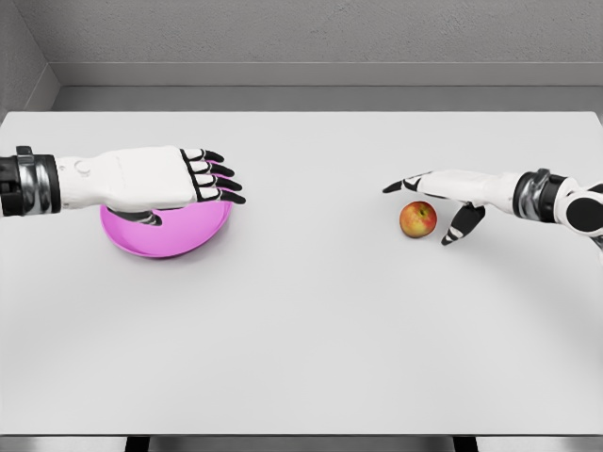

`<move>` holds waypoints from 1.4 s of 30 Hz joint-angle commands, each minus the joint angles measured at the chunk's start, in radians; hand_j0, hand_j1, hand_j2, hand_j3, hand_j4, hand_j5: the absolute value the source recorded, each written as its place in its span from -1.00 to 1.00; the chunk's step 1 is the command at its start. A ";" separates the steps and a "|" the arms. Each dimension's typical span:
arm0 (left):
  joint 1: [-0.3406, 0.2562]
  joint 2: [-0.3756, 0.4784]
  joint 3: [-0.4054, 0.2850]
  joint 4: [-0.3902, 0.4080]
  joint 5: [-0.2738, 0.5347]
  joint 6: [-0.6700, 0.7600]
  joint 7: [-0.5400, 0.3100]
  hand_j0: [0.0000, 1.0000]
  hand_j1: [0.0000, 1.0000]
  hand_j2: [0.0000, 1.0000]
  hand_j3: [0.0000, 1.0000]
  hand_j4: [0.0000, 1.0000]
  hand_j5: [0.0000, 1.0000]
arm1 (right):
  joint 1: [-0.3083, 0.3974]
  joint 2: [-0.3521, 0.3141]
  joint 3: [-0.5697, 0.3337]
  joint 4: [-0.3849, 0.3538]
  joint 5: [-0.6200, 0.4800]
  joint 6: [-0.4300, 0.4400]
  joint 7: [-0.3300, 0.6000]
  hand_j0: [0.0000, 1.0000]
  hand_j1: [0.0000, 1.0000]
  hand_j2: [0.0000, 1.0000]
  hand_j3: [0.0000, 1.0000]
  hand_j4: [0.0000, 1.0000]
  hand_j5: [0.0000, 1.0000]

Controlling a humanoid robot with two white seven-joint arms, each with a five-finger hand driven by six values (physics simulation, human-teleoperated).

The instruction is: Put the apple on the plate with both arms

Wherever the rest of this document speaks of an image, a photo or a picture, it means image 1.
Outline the pink plate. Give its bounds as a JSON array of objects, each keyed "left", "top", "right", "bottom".
[{"left": 99, "top": 160, "right": 233, "bottom": 259}]

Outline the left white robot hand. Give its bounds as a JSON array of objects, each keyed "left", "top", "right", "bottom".
[{"left": 96, "top": 145, "right": 248, "bottom": 227}]

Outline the red yellow apple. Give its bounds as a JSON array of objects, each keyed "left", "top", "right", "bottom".
[{"left": 399, "top": 201, "right": 438, "bottom": 238}]

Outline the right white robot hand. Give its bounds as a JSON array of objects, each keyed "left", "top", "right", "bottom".
[{"left": 382, "top": 169, "right": 487, "bottom": 246}]

